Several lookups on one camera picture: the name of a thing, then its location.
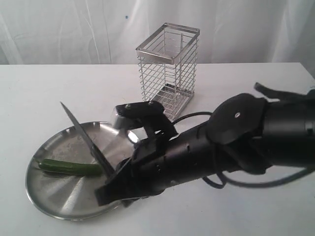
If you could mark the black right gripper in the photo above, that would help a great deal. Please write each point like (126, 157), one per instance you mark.
(151, 170)

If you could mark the black handled kitchen knife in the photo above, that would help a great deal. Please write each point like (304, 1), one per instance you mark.
(106, 167)

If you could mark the green cucumber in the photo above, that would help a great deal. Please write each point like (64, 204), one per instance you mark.
(69, 168)

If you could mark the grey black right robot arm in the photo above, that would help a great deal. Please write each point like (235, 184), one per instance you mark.
(244, 133)

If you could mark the round stainless steel plate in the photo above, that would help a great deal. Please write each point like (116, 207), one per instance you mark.
(69, 197)

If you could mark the white backdrop curtain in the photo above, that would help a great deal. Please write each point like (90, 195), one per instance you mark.
(108, 31)

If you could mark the wire metal utensil holder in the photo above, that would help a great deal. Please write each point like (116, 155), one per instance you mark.
(167, 66)

